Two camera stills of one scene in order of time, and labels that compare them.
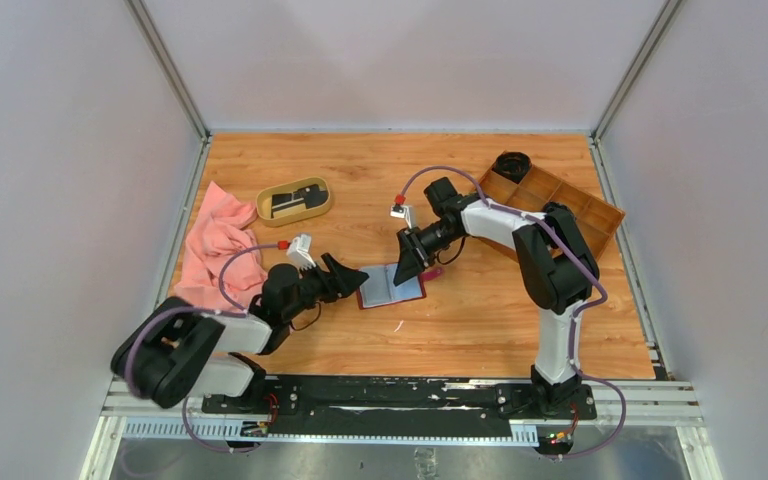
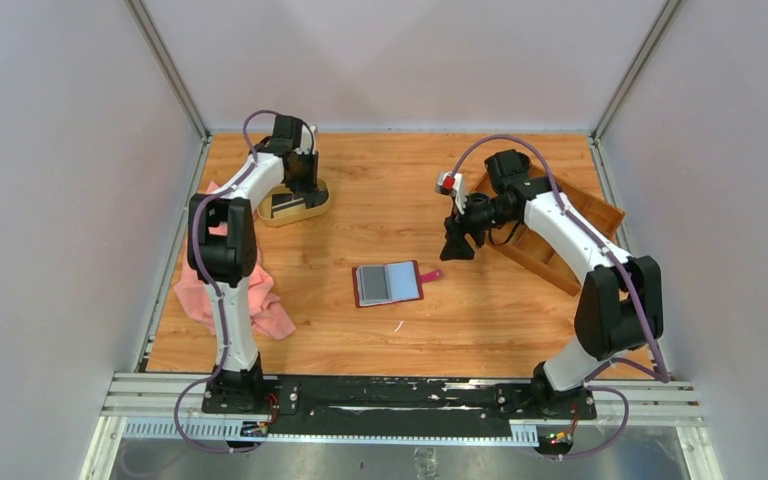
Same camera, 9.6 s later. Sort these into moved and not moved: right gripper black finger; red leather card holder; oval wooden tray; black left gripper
Moved: black left gripper; right gripper black finger
Not moved: oval wooden tray; red leather card holder
